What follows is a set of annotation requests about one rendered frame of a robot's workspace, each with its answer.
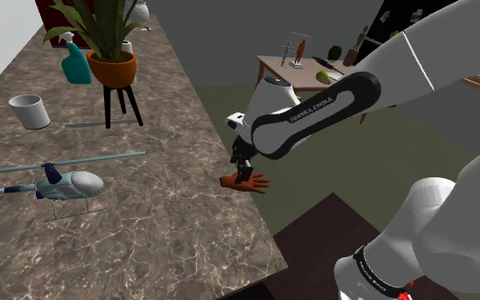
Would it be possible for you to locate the orange hand figure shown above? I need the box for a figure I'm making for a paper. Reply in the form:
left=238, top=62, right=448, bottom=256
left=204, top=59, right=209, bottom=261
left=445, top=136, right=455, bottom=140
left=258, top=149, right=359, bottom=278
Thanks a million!
left=218, top=173, right=271, bottom=195

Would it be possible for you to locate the wooden table with figures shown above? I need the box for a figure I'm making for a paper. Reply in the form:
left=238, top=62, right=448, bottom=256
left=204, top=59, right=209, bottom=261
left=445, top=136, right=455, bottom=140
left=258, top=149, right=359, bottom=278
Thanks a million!
left=254, top=26, right=370, bottom=125

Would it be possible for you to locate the dark robot stand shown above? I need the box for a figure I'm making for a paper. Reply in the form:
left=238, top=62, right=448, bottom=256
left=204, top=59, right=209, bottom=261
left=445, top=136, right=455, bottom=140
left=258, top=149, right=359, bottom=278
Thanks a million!
left=218, top=192, right=462, bottom=300

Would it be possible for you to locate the plant in orange pot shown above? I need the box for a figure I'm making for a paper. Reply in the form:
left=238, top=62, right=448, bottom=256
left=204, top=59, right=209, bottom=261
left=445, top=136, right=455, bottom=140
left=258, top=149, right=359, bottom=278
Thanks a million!
left=43, top=0, right=152, bottom=130

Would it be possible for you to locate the white vase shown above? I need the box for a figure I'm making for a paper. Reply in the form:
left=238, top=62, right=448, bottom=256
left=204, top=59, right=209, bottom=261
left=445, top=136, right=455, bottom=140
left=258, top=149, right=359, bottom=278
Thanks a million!
left=124, top=0, right=151, bottom=24

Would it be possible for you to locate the pale green toy helicopter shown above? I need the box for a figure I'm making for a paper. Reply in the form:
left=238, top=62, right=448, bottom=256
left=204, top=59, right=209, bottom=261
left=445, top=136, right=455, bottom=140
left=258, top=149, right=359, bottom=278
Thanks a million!
left=0, top=151, right=147, bottom=222

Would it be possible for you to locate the teal spray bottle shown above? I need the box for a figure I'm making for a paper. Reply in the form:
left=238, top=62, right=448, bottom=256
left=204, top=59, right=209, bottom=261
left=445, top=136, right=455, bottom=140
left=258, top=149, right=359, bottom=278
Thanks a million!
left=58, top=32, right=94, bottom=86

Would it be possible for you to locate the white cup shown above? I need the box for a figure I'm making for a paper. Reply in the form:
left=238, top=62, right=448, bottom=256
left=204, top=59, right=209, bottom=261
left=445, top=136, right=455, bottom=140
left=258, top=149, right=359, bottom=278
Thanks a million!
left=8, top=94, right=52, bottom=131

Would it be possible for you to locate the dark red cabinet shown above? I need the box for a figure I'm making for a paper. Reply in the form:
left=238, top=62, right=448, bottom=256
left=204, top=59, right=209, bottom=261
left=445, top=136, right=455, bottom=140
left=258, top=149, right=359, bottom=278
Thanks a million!
left=34, top=0, right=96, bottom=49

